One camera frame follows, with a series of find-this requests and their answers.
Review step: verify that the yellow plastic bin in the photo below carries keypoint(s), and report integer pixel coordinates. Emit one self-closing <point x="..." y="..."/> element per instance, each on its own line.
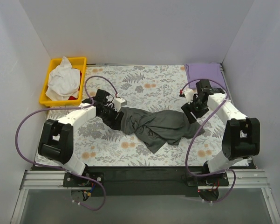
<point x="77" y="63"/>

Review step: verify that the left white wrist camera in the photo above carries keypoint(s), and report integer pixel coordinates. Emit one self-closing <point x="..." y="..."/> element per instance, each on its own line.
<point x="119" y="103"/>

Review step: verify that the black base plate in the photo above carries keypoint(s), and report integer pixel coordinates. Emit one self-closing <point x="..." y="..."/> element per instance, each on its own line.
<point x="152" y="181"/>

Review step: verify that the white t shirt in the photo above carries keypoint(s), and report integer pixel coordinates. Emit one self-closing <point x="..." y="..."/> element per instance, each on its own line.
<point x="58" y="81"/>

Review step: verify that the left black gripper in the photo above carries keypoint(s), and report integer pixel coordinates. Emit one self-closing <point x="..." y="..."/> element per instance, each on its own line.
<point x="114" y="119"/>

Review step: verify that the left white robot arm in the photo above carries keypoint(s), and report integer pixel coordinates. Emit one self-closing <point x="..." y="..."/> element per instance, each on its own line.
<point x="57" y="137"/>

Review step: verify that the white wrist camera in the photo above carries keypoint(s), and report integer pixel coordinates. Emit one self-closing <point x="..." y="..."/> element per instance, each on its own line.
<point x="119" y="103"/>
<point x="188" y="94"/>

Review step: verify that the aluminium rail frame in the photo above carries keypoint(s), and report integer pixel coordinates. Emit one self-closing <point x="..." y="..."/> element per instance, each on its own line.
<point x="38" y="178"/>

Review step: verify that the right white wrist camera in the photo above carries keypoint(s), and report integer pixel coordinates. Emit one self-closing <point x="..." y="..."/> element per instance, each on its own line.
<point x="188" y="94"/>

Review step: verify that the red t shirt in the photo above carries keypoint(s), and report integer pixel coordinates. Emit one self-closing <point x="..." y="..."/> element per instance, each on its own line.
<point x="74" y="81"/>

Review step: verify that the dark grey t shirt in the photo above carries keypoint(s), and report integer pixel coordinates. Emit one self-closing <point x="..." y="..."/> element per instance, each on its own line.
<point x="155" y="129"/>

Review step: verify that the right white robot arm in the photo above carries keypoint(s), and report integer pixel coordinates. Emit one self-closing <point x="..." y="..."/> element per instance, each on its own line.
<point x="241" y="139"/>

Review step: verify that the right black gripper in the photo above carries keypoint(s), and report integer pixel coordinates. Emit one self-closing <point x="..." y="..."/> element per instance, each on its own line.
<point x="189" y="112"/>

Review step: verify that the folded purple t shirt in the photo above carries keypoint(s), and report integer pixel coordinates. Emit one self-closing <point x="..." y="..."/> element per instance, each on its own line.
<point x="211" y="71"/>

